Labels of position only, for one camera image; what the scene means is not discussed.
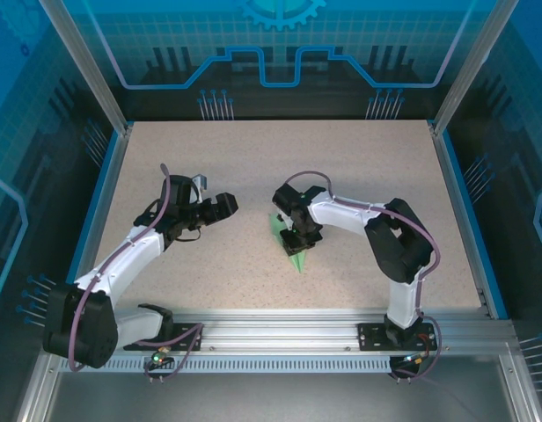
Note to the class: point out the light green paper sheet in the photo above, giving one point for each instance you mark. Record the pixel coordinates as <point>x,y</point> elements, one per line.
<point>299,264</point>

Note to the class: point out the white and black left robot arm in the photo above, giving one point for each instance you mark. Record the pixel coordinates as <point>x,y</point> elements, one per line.
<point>121,259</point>

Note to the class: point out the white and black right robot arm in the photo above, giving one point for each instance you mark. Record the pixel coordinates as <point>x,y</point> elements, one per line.
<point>341,215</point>

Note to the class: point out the small connector with green light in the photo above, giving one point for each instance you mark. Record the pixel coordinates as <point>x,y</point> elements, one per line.
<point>158,356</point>
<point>414,359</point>

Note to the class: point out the grey metal shelf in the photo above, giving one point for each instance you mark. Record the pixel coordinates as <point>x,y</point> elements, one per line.
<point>275,400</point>

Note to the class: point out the aluminium side frame rail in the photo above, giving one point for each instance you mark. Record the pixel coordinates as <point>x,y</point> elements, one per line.
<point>441,145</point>
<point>121,145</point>

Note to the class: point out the aluminium mounting rail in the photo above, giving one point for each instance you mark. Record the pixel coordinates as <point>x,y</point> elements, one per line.
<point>275,329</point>

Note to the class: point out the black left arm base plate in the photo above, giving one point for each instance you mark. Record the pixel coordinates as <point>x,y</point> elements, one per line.
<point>189,330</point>

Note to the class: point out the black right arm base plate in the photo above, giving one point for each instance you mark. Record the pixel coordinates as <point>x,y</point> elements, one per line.
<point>370,336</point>

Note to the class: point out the aluminium frame post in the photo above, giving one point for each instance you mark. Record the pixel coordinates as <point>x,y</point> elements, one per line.
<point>90,66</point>
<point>464,66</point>

